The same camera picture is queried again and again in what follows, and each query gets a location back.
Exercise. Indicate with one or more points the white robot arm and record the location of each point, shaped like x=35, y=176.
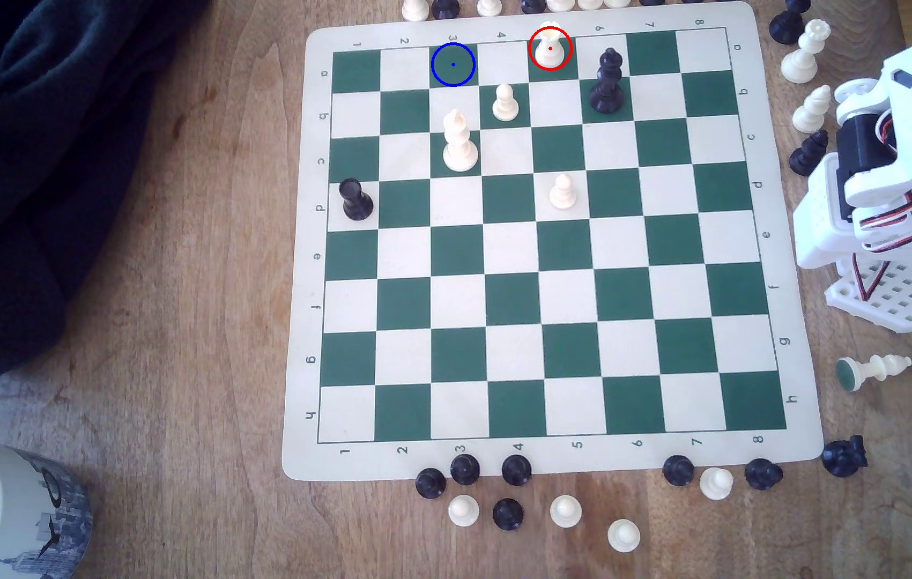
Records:
x=906, y=161

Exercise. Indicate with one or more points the white king chess piece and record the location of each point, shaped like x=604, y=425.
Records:
x=460, y=149

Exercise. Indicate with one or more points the white bishop chess piece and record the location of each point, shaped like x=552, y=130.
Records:
x=874, y=370
x=813, y=111

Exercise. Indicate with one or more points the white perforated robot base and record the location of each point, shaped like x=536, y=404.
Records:
x=894, y=301

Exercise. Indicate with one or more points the white pawn chess piece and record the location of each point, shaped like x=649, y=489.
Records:
x=415, y=8
x=489, y=6
x=716, y=482
x=463, y=510
x=505, y=104
x=589, y=3
x=562, y=193
x=623, y=535
x=565, y=511

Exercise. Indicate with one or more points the white mug with skyline print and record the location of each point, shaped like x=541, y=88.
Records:
x=21, y=515

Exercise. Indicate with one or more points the white rook chess piece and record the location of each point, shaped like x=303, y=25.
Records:
x=550, y=47

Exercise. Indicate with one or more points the dark navy cloth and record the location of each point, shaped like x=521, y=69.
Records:
x=21, y=161

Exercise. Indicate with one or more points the white queen chess piece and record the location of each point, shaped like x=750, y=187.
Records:
x=801, y=60

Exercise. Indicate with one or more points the black pawn chess piece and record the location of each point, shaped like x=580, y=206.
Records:
x=445, y=7
x=678, y=470
x=788, y=24
x=508, y=514
x=533, y=5
x=516, y=470
x=465, y=469
x=763, y=474
x=430, y=483

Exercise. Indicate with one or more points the green and white chess mat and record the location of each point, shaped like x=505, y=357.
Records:
x=504, y=322

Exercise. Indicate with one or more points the black rook chess piece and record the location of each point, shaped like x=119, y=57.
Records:
x=357, y=205

